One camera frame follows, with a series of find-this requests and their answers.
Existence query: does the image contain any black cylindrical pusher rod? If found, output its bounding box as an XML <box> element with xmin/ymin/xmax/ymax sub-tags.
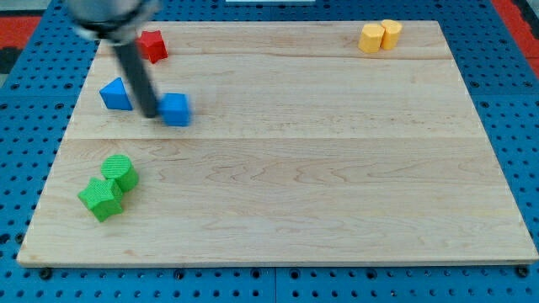
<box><xmin>112</xmin><ymin>41</ymin><xmax>157</xmax><ymax>118</ymax></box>

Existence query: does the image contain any blue cube block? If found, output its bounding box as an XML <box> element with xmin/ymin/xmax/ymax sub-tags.
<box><xmin>158</xmin><ymin>93</ymin><xmax>191</xmax><ymax>127</ymax></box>

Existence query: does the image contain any yellow hexagon block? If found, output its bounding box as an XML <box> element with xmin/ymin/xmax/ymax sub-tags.
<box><xmin>357</xmin><ymin>23</ymin><xmax>385</xmax><ymax>53</ymax></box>

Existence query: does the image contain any red star block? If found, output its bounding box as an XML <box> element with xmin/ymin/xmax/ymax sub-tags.
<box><xmin>136</xmin><ymin>30</ymin><xmax>168</xmax><ymax>64</ymax></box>

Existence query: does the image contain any blue triangle block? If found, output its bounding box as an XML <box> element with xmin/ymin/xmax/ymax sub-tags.
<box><xmin>99</xmin><ymin>77</ymin><xmax>133</xmax><ymax>110</ymax></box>

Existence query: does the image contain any green cylinder block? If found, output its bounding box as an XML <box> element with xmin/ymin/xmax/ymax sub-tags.
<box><xmin>100</xmin><ymin>154</ymin><xmax>139</xmax><ymax>192</ymax></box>

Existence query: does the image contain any green star block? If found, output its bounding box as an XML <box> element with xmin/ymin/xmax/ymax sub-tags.
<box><xmin>77</xmin><ymin>178</ymin><xmax>123</xmax><ymax>222</ymax></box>

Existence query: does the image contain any light wooden board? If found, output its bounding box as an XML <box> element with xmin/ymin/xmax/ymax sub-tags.
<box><xmin>18</xmin><ymin>21</ymin><xmax>538</xmax><ymax>268</ymax></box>

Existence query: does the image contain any yellow heart block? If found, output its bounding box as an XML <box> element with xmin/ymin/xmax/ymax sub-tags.
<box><xmin>381</xmin><ymin>19</ymin><xmax>403</xmax><ymax>51</ymax></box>

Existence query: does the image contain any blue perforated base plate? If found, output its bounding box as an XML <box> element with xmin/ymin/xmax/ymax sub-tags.
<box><xmin>1</xmin><ymin>0</ymin><xmax>538</xmax><ymax>302</ymax></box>

